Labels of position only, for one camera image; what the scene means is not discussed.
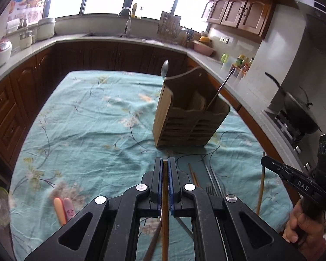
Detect dish drying rack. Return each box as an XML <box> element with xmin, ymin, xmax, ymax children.
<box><xmin>158</xmin><ymin>11</ymin><xmax>181</xmax><ymax>43</ymax></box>

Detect red-patterned wooden chopstick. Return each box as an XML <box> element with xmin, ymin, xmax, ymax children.
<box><xmin>188</xmin><ymin>163</ymin><xmax>198</xmax><ymax>187</ymax></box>
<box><xmin>190</xmin><ymin>164</ymin><xmax>201</xmax><ymax>188</ymax></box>

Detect range hood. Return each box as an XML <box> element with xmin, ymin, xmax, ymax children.
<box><xmin>294</xmin><ymin>0</ymin><xmax>326</xmax><ymax>48</ymax></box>

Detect green round plate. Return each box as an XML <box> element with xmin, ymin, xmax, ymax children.
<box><xmin>0</xmin><ymin>186</ymin><xmax>12</xmax><ymax>227</ymax></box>

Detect plain wooden chopstick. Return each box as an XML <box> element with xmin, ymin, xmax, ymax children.
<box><xmin>162</xmin><ymin>161</ymin><xmax>169</xmax><ymax>261</ymax></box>
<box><xmin>256</xmin><ymin>152</ymin><xmax>266</xmax><ymax>216</ymax></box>

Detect group of condiment bottles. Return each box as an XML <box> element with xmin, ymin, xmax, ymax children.
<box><xmin>230</xmin><ymin>54</ymin><xmax>255</xmax><ymax>78</ymax></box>

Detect dark long-handled utensil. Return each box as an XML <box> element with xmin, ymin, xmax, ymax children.
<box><xmin>205</xmin><ymin>68</ymin><xmax>236</xmax><ymax>111</ymax></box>

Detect teal floral tablecloth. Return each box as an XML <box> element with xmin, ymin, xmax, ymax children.
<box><xmin>9</xmin><ymin>71</ymin><xmax>294</xmax><ymax>261</ymax></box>

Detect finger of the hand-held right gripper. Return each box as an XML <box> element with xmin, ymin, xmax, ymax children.
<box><xmin>261</xmin><ymin>156</ymin><xmax>326</xmax><ymax>203</ymax></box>

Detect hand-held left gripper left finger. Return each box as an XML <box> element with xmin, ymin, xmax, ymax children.
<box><xmin>24</xmin><ymin>157</ymin><xmax>164</xmax><ymax>261</ymax></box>

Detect gas stove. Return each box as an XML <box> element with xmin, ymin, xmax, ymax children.
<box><xmin>264</xmin><ymin>109</ymin><xmax>317</xmax><ymax>170</ymax></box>

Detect fruit print window blind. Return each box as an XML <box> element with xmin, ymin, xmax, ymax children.
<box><xmin>7</xmin><ymin>0</ymin><xmax>53</xmax><ymax>23</ymax></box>

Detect steel kitchen faucet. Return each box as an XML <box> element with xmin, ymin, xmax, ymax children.
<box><xmin>118</xmin><ymin>8</ymin><xmax>133</xmax><ymax>37</ymax></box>

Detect white electric pot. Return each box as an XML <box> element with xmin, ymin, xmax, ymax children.
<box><xmin>36</xmin><ymin>18</ymin><xmax>56</xmax><ymax>41</ymax></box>

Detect person's right hand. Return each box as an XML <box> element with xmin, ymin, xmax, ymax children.
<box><xmin>283</xmin><ymin>204</ymin><xmax>326</xmax><ymax>251</ymax></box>

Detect wooden utensil holder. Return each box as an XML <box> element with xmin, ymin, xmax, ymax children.
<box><xmin>153</xmin><ymin>67</ymin><xmax>231</xmax><ymax>149</ymax></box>

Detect wooden upper cabinets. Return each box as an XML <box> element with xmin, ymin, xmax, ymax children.
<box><xmin>201</xmin><ymin>0</ymin><xmax>313</xmax><ymax>39</ymax></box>

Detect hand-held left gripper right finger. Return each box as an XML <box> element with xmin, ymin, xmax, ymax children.
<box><xmin>168</xmin><ymin>157</ymin><xmax>307</xmax><ymax>261</ymax></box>

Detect silver spoon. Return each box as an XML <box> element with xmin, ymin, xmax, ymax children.
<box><xmin>161</xmin><ymin>59</ymin><xmax>170</xmax><ymax>81</ymax></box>

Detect black wok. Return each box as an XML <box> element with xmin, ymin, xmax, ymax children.
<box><xmin>265</xmin><ymin>72</ymin><xmax>323</xmax><ymax>134</ymax></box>

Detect pink plastic basin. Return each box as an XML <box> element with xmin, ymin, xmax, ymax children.
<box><xmin>193</xmin><ymin>40</ymin><xmax>215</xmax><ymax>57</ymax></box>

